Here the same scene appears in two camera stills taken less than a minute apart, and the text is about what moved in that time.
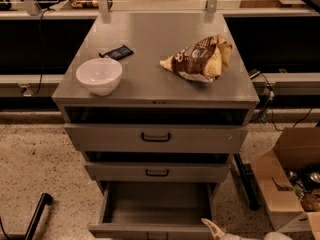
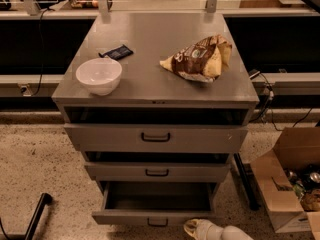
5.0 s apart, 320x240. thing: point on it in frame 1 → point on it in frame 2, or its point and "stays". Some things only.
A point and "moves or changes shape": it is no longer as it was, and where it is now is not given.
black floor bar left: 45,199 stays
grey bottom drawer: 155,211 moves or changes shape
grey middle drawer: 158,171 stays
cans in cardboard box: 305,181 stays
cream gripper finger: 217,233 → 190,227
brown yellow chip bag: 202,60 stays
